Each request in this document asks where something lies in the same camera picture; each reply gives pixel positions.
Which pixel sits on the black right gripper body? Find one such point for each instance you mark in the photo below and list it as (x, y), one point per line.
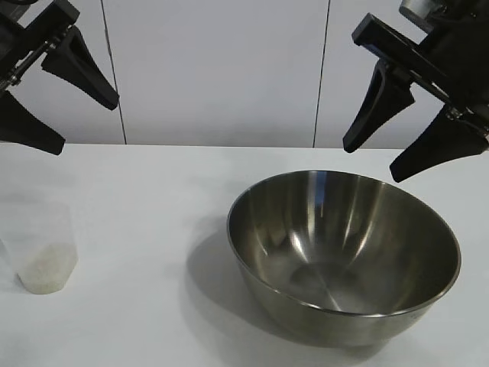
(458, 57)

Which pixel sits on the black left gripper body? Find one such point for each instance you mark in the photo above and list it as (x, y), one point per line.
(34, 26)

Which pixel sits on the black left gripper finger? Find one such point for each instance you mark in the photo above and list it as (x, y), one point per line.
(26, 126)
(82, 76)

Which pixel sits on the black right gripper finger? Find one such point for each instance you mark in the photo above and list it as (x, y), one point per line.
(447, 145)
(382, 103)

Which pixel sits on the translucent plastic measuring cup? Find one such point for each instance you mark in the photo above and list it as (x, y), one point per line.
(46, 229)

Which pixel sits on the stainless steel mixing bowl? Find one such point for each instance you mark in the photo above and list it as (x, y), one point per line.
(344, 248)

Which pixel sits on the white rice grains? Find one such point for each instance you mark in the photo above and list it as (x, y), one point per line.
(46, 271)

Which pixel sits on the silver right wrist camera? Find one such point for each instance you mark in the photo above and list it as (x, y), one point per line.
(414, 7)

